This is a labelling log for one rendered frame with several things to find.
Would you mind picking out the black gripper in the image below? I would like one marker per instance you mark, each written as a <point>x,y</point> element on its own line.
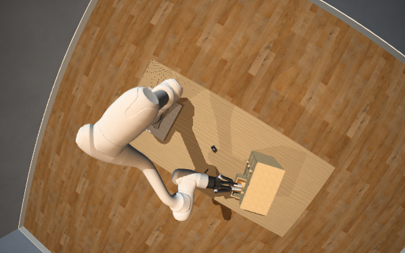
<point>219,184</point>

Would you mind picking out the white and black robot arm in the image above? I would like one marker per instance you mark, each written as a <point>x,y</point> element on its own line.
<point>127,118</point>

